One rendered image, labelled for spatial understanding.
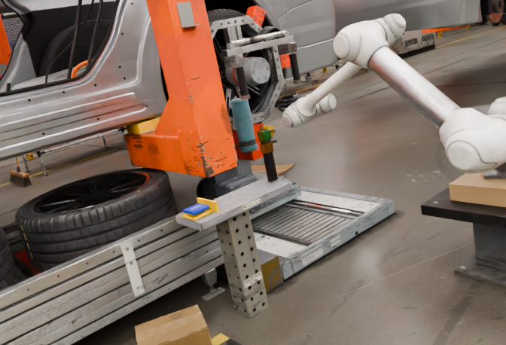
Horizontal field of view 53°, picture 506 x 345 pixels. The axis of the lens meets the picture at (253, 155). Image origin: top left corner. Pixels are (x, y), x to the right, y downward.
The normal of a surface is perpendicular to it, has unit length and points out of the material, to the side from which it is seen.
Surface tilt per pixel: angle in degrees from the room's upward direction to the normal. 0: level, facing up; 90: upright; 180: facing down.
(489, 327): 0
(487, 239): 90
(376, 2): 88
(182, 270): 90
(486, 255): 90
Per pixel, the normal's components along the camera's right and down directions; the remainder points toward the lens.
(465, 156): -0.74, 0.37
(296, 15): 0.63, 0.06
